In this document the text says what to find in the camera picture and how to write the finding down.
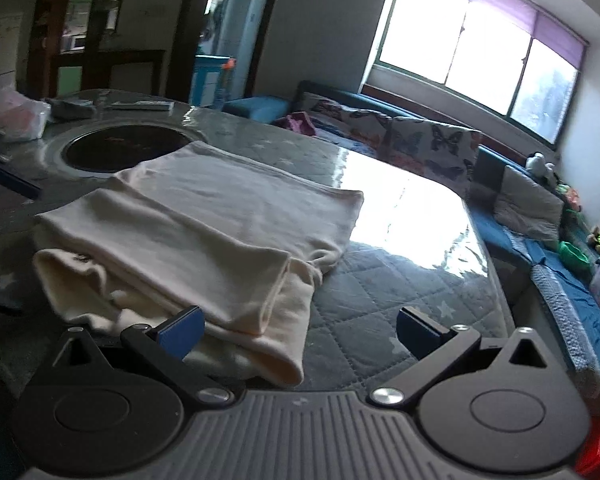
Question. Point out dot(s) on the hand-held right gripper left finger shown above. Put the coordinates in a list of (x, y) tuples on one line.
[(182, 333)]

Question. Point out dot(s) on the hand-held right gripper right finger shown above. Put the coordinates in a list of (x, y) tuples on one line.
[(420, 333)]

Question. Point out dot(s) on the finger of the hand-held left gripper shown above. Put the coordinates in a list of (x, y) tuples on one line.
[(15, 180)]

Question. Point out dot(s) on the cream garment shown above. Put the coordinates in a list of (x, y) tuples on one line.
[(205, 220)]

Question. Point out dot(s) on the clear plastic bag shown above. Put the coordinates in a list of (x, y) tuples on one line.
[(15, 115)]

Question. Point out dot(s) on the grey quilted table cover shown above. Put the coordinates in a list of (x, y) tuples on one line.
[(380, 280)]

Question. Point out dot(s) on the round black induction cooktop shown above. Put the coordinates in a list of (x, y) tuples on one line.
[(110, 150)]

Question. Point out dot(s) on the grey remote control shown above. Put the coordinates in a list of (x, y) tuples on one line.
[(140, 105)]

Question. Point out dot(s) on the blue sofa blanket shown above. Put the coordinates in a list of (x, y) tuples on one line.
[(565, 290)]

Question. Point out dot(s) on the grey pillow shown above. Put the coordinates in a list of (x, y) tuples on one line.
[(527, 205)]

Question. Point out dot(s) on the dark wooden side table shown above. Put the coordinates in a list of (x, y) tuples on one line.
[(130, 57)]

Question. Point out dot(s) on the green bowl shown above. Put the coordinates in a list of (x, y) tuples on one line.
[(574, 254)]

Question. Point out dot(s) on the dark wooden cabinet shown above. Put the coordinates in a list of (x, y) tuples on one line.
[(90, 20)]

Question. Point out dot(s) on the square butterfly print pillow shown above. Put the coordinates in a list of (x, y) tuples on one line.
[(430, 152)]

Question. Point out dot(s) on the pink green plush toy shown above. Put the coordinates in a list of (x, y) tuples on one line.
[(569, 197)]

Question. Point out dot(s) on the panda plush toy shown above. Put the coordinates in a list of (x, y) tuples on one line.
[(539, 165)]

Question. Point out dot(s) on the flat butterfly print cushion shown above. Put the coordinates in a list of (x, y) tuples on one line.
[(345, 137)]

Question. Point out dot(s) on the light blue cabinet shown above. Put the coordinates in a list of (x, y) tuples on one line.
[(210, 80)]

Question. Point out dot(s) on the long butterfly print pillow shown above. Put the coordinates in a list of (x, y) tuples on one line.
[(350, 112)]

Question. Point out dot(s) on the blue sofa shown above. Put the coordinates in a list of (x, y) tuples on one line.
[(255, 107)]

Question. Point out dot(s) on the pink cloth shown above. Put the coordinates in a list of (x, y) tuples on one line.
[(296, 122)]

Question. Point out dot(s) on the window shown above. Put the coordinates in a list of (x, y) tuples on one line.
[(455, 60)]

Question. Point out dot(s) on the purple roller blind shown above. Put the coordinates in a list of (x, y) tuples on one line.
[(520, 5)]

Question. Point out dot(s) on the white wall calendar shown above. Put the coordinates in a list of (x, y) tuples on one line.
[(5, 47)]

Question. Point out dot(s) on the dark wooden door frame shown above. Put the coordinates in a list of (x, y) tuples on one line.
[(200, 20)]

